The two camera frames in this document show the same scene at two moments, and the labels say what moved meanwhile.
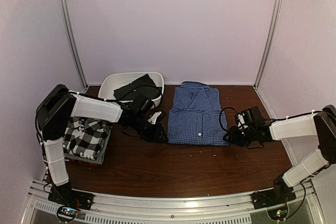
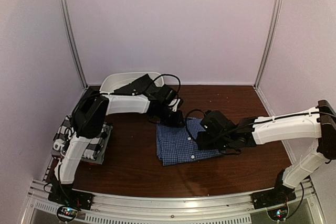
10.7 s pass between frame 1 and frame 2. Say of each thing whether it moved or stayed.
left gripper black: moved
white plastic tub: stayed
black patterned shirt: stayed
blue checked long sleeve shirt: moved
